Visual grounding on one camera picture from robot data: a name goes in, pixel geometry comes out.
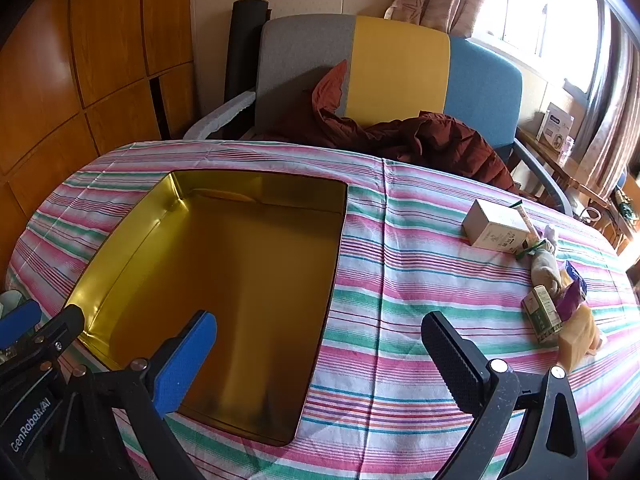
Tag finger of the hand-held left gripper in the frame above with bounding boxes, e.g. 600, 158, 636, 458
0, 300, 43, 348
0, 304, 85, 386

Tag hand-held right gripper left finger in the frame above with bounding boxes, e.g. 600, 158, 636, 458
55, 311, 218, 480

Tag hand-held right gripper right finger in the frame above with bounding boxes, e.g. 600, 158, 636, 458
421, 311, 588, 480

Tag small green white box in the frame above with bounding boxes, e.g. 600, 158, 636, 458
521, 285, 563, 345

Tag gold rectangular tin box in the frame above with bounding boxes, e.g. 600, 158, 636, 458
65, 170, 348, 446

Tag cream strap bundle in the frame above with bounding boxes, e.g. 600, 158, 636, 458
530, 247, 562, 295

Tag purple snack packet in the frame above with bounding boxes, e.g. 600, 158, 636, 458
555, 260, 588, 322

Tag green-ended cracker packet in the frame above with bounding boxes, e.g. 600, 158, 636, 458
510, 200, 548, 260

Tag white cardboard box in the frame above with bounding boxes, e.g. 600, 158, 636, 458
461, 198, 531, 251

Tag pink green striped tablecloth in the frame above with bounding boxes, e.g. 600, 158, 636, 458
10, 140, 640, 480

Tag maroon padded jacket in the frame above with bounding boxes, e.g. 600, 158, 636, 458
250, 60, 521, 193

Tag wooden side table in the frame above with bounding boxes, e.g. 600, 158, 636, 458
515, 125, 640, 256

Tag white printed product box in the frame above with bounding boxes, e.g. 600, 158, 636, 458
537, 102, 576, 146

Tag wooden panel cabinet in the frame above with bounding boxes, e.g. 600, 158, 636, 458
0, 0, 198, 271

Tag striped beige curtain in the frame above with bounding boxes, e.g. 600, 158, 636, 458
575, 10, 640, 201

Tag grey yellow blue armchair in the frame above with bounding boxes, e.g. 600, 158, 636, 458
182, 14, 573, 218

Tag black rolled mat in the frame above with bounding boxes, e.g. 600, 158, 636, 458
223, 0, 271, 106

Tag bright window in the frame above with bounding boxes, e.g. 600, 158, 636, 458
470, 0, 616, 91

